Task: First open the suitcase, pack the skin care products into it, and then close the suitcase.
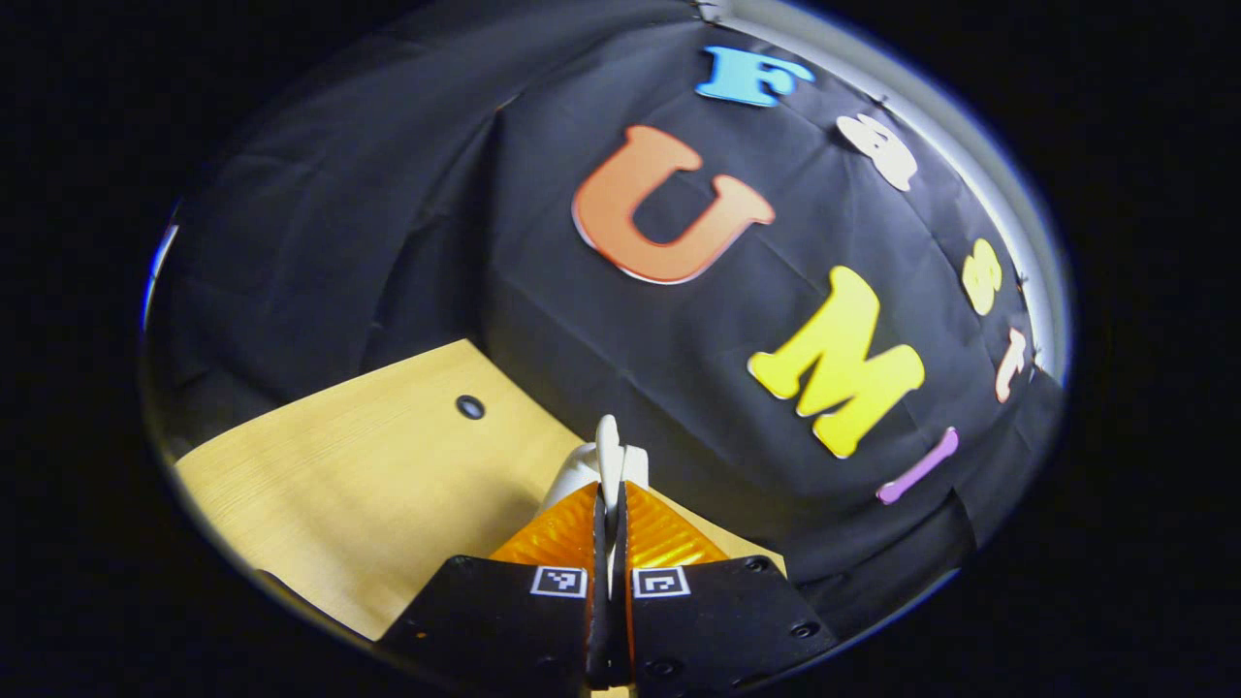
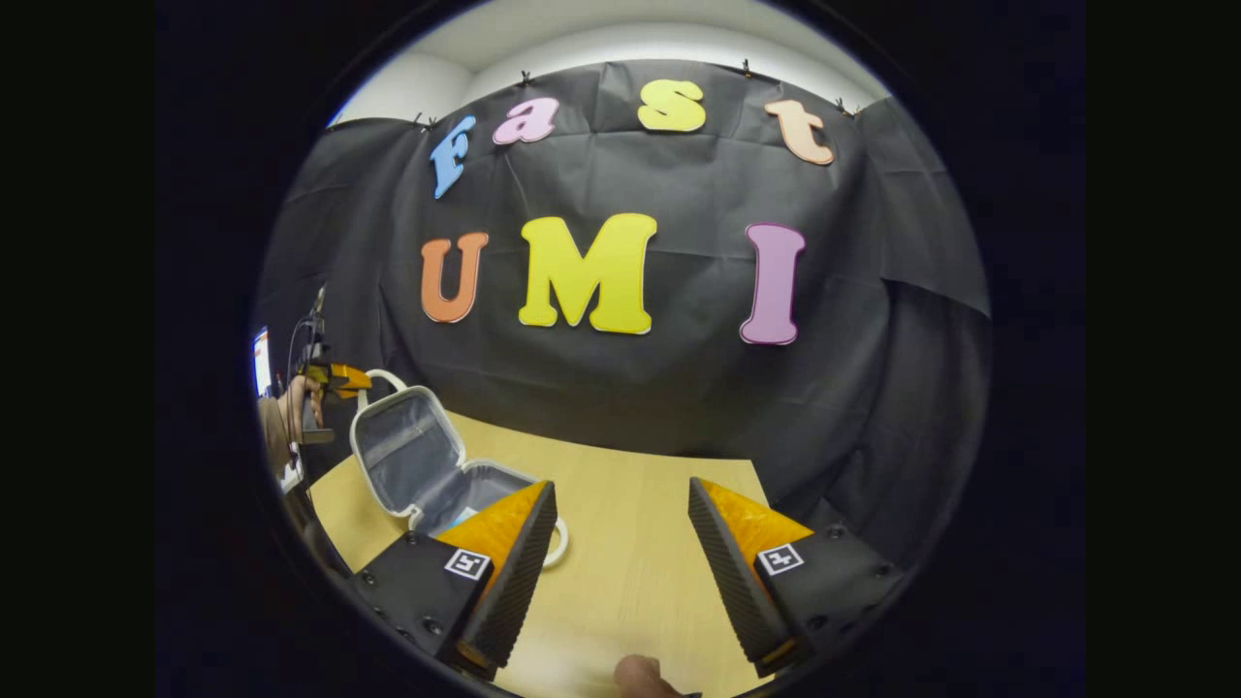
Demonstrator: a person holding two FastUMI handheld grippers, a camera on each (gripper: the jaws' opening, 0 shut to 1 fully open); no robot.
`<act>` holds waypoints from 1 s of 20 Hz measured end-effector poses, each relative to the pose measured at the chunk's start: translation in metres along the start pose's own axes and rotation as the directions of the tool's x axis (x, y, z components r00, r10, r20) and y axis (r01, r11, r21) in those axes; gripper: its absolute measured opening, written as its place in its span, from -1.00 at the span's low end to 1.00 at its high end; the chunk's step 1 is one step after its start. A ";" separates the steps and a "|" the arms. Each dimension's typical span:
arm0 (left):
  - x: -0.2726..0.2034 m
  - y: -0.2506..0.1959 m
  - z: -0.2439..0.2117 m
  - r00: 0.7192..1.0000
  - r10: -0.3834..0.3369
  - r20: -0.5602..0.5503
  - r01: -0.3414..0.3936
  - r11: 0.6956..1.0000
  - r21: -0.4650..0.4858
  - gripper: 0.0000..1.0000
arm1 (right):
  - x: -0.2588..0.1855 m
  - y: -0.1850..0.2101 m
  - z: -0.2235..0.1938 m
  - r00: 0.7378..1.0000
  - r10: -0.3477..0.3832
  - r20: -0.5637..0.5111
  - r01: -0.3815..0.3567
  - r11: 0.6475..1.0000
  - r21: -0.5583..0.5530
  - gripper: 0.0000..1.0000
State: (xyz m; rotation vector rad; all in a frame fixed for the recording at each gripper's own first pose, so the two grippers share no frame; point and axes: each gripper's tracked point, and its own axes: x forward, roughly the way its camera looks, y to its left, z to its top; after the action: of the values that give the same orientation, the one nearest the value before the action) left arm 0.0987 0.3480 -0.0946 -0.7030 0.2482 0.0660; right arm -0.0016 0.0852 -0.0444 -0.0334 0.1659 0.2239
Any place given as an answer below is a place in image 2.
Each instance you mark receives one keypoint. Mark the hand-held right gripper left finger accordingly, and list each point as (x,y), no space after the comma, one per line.
(514,582)

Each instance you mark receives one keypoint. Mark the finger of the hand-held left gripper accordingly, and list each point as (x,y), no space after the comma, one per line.
(344,378)

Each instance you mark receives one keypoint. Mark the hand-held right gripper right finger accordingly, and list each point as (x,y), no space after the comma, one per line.
(735,582)

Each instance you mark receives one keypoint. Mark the lit computer monitor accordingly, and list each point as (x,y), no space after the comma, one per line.
(262,361)

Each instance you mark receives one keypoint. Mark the black backdrop cloth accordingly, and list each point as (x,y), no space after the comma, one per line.
(630,388)

